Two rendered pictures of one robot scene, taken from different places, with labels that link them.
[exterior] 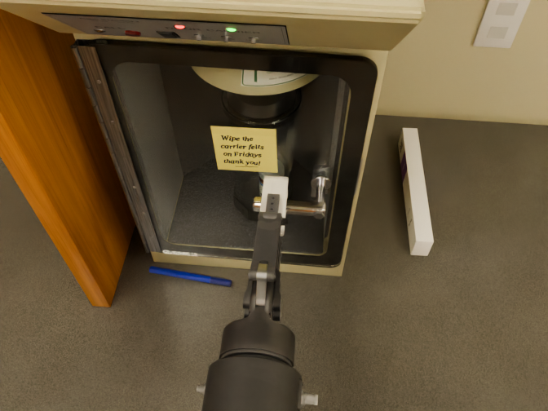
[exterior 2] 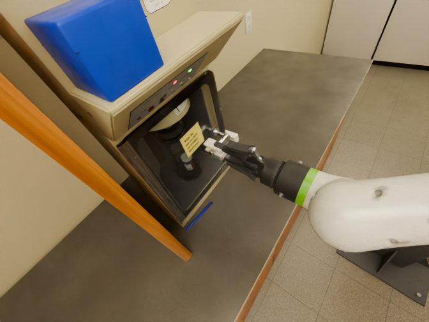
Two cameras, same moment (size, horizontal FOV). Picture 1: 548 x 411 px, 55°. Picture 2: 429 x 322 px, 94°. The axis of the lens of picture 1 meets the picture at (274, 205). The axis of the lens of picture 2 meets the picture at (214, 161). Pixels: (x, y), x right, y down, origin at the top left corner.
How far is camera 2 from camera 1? 33 cm
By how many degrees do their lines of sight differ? 28
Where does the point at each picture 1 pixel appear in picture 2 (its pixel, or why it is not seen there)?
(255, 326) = (269, 162)
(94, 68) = (131, 152)
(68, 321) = (187, 276)
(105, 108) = (142, 168)
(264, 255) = (244, 147)
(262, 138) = (195, 129)
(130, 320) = (203, 247)
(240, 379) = (290, 172)
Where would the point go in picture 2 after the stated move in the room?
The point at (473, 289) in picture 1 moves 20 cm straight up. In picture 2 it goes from (256, 135) to (255, 99)
